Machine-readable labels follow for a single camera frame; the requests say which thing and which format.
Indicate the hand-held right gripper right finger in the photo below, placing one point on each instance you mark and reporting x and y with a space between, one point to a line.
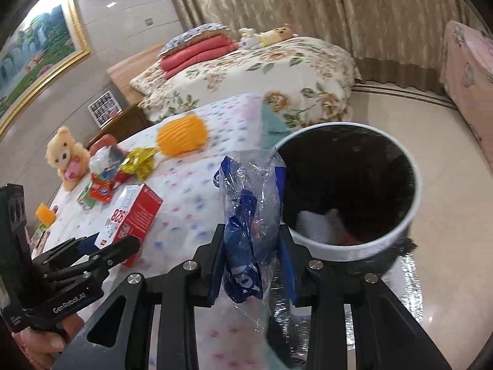
288 273

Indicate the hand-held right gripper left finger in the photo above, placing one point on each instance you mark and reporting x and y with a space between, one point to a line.
217 269

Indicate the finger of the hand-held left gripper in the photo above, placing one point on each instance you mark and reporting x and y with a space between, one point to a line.
65 247
115 250

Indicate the blue clear plastic bag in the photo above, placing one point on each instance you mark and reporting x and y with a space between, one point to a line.
240 239

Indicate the red cardboard box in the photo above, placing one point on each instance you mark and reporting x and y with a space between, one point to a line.
138 216

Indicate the red white packet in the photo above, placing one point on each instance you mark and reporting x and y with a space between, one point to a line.
101 190

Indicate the yellow snack wrapper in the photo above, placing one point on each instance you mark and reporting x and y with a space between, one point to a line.
136 164

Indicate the clear plastic wrapper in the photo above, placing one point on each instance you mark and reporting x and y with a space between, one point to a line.
102 160

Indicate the white bin with black liner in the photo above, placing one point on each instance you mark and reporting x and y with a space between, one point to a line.
346 162

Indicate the yellow foam fruit net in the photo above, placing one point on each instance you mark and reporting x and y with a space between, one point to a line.
181 135

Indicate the person's left hand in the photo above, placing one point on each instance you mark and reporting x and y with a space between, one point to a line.
42 347

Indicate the small green packet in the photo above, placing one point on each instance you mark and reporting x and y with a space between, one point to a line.
38 236

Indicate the small orange item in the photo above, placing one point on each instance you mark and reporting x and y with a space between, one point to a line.
45 215

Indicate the white paper in bin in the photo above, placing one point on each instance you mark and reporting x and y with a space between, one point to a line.
317 223

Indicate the white dotted bedsheet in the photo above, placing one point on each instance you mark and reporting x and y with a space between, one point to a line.
185 185

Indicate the beige teddy bear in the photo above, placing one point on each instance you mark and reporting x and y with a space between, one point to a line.
63 150

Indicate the red round object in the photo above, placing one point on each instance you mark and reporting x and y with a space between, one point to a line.
104 141

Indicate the silver foil mat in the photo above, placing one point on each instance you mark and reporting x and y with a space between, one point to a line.
408 289

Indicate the dark wooden nightstand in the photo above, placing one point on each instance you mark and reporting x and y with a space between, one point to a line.
127 123

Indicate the teal cloth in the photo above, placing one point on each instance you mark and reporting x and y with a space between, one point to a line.
271 123

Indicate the wooden headboard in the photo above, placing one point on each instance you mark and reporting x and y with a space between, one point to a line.
123 73

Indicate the gold framed landscape painting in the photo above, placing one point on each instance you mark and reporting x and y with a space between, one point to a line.
34 57

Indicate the floral quilt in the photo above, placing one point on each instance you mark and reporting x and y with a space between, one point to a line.
250 69

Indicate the folded red blanket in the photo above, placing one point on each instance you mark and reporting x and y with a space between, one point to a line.
192 52

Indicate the blue patterned pillow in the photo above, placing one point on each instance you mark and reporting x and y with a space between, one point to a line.
185 36

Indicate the white plush toy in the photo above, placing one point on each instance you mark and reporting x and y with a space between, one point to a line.
248 38

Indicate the yellow plush toy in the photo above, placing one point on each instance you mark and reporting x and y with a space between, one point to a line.
275 32

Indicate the beige wavy curtain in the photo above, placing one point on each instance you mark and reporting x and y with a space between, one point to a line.
308 4

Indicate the pink heart print cloth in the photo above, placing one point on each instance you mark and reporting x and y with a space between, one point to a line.
470 69

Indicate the black white photo grid frame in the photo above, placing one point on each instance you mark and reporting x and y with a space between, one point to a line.
104 108

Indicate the wall switch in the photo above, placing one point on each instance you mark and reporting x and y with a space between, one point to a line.
149 22

